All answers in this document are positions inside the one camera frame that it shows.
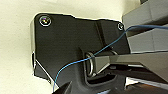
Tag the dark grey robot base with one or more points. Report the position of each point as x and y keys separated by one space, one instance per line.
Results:
x=63 y=43

